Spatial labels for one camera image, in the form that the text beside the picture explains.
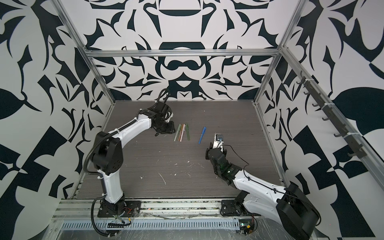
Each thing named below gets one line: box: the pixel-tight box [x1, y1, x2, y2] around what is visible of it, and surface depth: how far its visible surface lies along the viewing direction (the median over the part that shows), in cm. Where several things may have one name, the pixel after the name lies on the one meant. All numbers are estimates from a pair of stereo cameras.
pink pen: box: [179, 123, 186, 142], surface depth 104 cm
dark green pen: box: [185, 123, 190, 141], surface depth 104 cm
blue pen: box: [198, 126, 207, 145], surface depth 104 cm
